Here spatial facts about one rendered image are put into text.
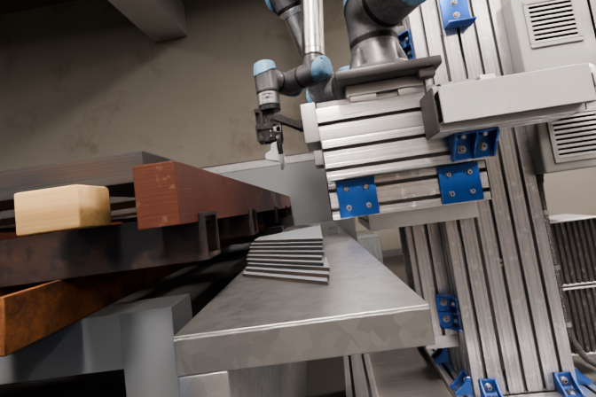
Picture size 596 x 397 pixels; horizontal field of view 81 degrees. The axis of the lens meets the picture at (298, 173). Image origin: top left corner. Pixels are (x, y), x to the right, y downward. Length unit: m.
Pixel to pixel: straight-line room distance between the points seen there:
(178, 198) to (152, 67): 5.05
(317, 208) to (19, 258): 1.61
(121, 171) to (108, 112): 5.12
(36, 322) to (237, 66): 4.64
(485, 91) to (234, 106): 4.23
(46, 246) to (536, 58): 1.08
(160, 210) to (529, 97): 0.64
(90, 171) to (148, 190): 0.08
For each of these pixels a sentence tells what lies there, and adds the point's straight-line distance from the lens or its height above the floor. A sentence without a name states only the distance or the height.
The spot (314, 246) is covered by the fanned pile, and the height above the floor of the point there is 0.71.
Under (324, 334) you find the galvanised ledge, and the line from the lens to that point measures 0.29.
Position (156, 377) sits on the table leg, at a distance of 0.47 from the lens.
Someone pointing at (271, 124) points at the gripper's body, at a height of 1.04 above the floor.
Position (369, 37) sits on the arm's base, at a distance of 0.87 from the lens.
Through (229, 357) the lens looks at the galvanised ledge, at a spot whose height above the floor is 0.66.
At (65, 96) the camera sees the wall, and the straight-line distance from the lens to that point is 5.96.
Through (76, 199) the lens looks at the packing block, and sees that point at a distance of 0.37.
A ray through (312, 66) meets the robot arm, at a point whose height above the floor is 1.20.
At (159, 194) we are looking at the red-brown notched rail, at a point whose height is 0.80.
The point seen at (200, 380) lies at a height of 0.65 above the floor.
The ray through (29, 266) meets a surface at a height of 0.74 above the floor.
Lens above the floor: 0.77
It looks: 5 degrees up
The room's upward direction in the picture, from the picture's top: 8 degrees counter-clockwise
